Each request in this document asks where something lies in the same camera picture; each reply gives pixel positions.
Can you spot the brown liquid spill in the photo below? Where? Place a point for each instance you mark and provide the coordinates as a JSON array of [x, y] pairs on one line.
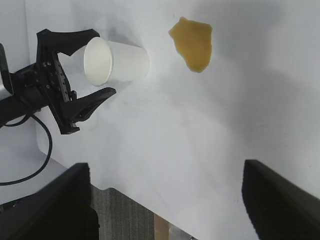
[[193, 42]]

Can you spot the white paper cup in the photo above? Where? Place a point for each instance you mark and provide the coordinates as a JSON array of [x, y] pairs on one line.
[[125, 62]]

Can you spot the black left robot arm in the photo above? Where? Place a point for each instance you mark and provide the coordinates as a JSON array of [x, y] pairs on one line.
[[15, 110]]

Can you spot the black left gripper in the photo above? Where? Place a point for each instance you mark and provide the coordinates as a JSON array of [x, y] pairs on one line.
[[37, 85]]

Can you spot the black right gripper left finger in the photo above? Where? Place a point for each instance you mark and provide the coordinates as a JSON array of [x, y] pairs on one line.
[[50, 210]]

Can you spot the tan wooden post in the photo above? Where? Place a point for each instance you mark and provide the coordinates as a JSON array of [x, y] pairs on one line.
[[162, 228]]

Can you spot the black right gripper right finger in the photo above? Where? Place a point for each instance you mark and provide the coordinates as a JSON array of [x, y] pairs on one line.
[[282, 207]]

